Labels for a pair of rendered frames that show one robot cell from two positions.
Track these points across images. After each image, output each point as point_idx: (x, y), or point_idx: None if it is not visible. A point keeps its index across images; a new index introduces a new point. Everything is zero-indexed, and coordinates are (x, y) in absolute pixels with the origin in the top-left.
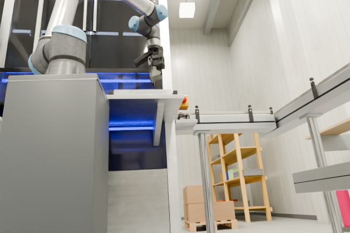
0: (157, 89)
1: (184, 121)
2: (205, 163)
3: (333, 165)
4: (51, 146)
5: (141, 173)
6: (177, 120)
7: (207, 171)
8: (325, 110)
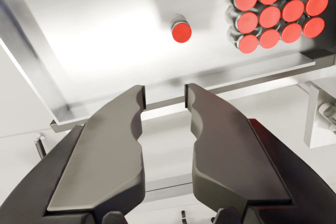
0: (29, 83)
1: (309, 111)
2: (307, 92)
3: (192, 192)
4: None
5: None
6: (313, 94)
7: (297, 86)
8: None
